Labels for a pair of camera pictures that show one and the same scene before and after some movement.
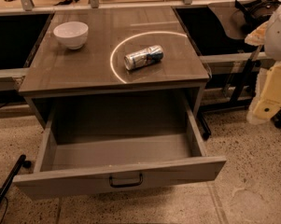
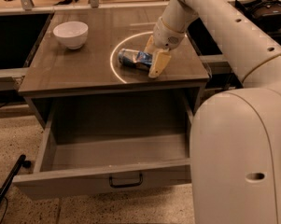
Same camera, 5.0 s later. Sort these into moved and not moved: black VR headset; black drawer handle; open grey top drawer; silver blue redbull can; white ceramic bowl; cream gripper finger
Moved: cream gripper finger; silver blue redbull can
Not moved: black drawer handle; white ceramic bowl; black VR headset; open grey top drawer
